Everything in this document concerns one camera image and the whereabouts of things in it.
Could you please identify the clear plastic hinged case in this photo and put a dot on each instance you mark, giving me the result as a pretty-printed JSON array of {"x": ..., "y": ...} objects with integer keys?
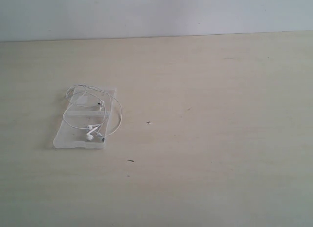
[{"x": 85, "y": 119}]

